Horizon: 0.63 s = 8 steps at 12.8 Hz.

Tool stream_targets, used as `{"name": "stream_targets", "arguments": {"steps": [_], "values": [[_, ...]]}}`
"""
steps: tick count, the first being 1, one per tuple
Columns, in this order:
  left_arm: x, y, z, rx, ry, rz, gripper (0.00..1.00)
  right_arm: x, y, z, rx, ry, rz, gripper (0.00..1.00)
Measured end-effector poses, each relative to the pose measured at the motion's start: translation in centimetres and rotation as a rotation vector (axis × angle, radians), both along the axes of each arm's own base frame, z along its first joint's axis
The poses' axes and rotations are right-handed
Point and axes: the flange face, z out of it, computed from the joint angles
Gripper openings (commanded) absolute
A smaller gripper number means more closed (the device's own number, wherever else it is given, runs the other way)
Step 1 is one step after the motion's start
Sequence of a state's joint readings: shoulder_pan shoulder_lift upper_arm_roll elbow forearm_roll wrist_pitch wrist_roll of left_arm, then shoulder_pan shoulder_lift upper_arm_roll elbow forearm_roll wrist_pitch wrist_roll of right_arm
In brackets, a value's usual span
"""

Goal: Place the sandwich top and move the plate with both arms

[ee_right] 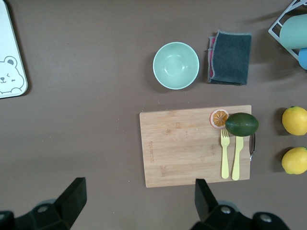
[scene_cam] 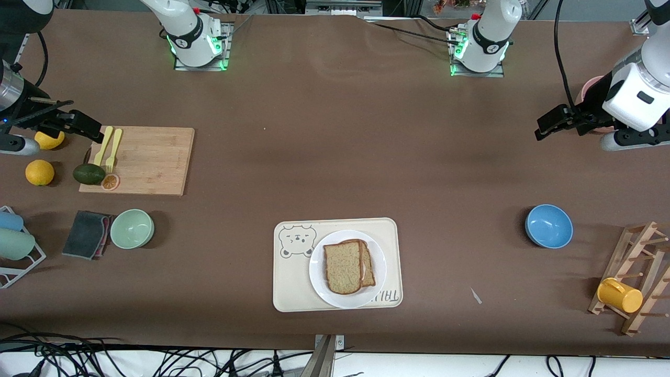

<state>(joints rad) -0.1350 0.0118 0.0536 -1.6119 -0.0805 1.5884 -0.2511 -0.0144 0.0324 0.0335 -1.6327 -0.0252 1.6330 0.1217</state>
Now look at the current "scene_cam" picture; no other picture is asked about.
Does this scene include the aluminium frame bar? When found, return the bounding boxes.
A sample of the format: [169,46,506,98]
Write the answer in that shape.
[306,0,383,16]

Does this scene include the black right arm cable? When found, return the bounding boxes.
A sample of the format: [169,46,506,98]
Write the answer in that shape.
[34,31,50,87]

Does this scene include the white wire cup rack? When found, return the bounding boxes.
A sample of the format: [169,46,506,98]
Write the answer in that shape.
[0,206,47,290]

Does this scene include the pale green cup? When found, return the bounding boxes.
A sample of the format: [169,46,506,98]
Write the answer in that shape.
[0,228,36,261]

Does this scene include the mint green bowl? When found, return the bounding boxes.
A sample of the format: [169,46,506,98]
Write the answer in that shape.
[110,209,155,250]

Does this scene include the cream bear print tray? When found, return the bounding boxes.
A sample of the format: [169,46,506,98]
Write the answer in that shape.
[273,217,404,313]

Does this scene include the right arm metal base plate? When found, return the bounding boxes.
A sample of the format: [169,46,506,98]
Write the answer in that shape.
[174,21,232,72]

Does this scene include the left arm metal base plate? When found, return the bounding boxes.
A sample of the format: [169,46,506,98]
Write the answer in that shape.
[449,30,506,78]

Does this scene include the bamboo cutting board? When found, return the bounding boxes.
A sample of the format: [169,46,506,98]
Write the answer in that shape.
[79,126,195,197]

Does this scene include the folded grey pink cloth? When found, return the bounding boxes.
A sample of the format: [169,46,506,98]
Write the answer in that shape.
[62,210,115,261]

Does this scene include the round white plate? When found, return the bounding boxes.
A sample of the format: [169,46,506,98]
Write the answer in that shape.
[309,230,387,309]

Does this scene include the light blue cup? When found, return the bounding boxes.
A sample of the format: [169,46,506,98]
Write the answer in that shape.
[0,210,25,232]

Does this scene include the blue bowl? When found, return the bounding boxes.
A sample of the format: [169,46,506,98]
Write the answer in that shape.
[525,204,574,249]

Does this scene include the dark green avocado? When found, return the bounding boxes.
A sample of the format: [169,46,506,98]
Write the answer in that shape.
[72,163,106,185]

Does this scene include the plain toast bread slice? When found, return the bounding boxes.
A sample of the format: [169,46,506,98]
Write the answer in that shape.
[323,240,364,295]

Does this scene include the yellow mug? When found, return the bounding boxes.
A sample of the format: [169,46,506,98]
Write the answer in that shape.
[597,278,644,314]

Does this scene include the yellow plastic fork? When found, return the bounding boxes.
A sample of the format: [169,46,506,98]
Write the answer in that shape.
[105,129,123,174]

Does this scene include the black base power cable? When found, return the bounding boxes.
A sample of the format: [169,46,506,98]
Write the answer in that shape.
[366,19,459,43]

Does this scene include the aluminium corner profile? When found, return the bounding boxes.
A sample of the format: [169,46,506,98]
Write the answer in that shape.
[631,10,655,36]

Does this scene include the tangled black floor cables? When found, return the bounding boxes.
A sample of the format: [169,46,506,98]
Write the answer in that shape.
[0,322,315,377]

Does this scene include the yellow plastic knife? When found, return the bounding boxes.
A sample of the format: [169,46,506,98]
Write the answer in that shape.
[94,126,114,167]

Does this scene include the wooden peg mug rack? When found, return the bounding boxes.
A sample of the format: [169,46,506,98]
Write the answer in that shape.
[588,221,670,337]

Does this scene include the yellow lemon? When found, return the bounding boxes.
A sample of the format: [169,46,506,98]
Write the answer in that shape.
[25,160,55,186]
[35,131,65,150]

